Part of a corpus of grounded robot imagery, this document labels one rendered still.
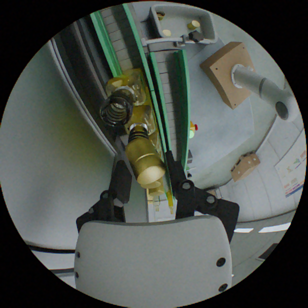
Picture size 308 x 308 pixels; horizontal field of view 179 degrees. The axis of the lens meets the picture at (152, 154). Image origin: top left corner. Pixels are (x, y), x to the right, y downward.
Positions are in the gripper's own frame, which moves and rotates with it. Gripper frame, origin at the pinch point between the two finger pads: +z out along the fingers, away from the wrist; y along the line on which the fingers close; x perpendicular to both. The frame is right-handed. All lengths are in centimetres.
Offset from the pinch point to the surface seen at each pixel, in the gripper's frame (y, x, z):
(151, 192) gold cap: -1.5, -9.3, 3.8
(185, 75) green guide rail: 11.8, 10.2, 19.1
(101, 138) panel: -13.4, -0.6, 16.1
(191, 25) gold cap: 24, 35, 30
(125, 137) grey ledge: -13.1, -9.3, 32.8
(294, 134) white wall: 362, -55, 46
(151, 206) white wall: -121, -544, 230
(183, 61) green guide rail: 11.8, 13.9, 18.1
